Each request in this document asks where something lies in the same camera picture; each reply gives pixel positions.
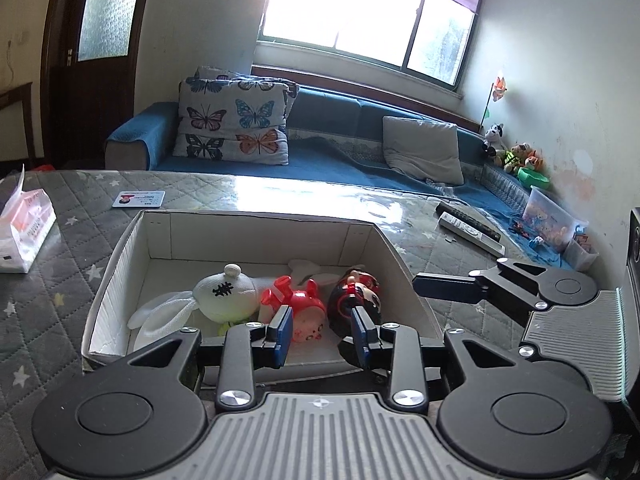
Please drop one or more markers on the small butterfly print pillow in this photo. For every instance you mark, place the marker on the small butterfly print pillow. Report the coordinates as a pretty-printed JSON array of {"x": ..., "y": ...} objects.
[{"x": 220, "y": 72}]

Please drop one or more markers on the colourful pinwheel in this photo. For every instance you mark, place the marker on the colourful pinwheel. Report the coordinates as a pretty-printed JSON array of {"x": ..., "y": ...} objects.
[{"x": 497, "y": 89}]

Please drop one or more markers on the dark wooden door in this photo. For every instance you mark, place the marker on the dark wooden door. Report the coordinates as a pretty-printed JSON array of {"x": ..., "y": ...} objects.
[{"x": 65, "y": 100}]

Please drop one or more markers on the small clear plastic container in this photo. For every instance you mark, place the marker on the small clear plastic container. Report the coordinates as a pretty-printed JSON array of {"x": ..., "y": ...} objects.
[{"x": 582, "y": 252}]

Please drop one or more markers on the clear plastic toy container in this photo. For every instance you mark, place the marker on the clear plastic toy container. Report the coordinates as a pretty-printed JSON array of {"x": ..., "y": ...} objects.
[{"x": 550, "y": 215}]

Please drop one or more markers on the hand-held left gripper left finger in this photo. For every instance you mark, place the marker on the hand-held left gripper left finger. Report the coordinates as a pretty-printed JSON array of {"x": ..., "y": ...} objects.
[{"x": 281, "y": 336}]

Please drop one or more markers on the white identity card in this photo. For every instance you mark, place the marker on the white identity card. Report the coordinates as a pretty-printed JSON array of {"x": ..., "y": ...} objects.
[{"x": 138, "y": 199}]

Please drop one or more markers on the large butterfly print pillow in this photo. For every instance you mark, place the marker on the large butterfly print pillow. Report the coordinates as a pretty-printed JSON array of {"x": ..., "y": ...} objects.
[{"x": 230, "y": 120}]

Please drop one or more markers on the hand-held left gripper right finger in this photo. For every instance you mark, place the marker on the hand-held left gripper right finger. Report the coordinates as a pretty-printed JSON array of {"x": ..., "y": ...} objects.
[{"x": 361, "y": 335}]

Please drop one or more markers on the grey quilted desktop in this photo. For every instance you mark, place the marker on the grey quilted desktop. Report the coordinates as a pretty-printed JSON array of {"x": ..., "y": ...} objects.
[{"x": 50, "y": 340}]

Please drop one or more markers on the white tissue packet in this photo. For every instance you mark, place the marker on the white tissue packet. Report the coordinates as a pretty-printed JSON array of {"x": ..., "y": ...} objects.
[{"x": 25, "y": 225}]

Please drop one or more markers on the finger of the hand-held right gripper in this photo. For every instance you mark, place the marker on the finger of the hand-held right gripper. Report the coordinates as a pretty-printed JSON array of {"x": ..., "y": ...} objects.
[{"x": 445, "y": 286}]

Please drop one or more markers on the brown plush toy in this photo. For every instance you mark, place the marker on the brown plush toy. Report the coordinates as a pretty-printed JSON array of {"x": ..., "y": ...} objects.
[{"x": 515, "y": 156}]

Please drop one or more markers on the black remote control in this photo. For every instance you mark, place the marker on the black remote control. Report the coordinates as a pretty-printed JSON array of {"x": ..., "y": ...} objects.
[{"x": 465, "y": 220}]

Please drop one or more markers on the dark-haired red-hat doll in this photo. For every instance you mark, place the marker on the dark-haired red-hat doll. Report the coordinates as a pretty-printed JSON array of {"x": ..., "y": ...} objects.
[{"x": 357, "y": 290}]

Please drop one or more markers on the grey pillow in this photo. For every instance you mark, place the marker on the grey pillow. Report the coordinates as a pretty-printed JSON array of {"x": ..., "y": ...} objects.
[{"x": 425, "y": 147}]

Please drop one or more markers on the white remote control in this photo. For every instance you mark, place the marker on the white remote control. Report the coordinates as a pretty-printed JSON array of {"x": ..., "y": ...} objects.
[{"x": 470, "y": 234}]

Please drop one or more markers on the small toys on sofa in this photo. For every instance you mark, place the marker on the small toys on sofa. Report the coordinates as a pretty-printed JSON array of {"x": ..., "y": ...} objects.
[{"x": 525, "y": 232}]

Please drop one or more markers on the cardboard box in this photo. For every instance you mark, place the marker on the cardboard box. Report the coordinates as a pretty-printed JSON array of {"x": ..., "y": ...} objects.
[{"x": 130, "y": 280}]

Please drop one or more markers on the black and white cow plush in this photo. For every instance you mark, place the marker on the black and white cow plush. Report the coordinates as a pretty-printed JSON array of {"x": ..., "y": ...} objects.
[{"x": 494, "y": 136}]

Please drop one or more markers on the green bowl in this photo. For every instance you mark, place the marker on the green bowl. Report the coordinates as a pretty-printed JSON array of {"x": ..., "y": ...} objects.
[{"x": 534, "y": 178}]

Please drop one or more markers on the red clothed big-face doll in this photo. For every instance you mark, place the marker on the red clothed big-face doll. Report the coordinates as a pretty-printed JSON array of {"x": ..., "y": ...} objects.
[{"x": 295, "y": 305}]

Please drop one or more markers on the white plush rabbit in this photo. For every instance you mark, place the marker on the white plush rabbit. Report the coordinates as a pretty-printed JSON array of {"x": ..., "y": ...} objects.
[{"x": 220, "y": 292}]

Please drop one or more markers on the orange plush toy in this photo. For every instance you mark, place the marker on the orange plush toy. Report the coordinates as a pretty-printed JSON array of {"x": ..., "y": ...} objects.
[{"x": 535, "y": 161}]

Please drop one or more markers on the window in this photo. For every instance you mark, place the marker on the window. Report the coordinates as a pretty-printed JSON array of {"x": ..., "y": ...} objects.
[{"x": 350, "y": 5}]

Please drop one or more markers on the blue sofa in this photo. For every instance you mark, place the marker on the blue sofa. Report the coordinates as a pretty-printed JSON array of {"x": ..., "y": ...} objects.
[{"x": 330, "y": 160}]

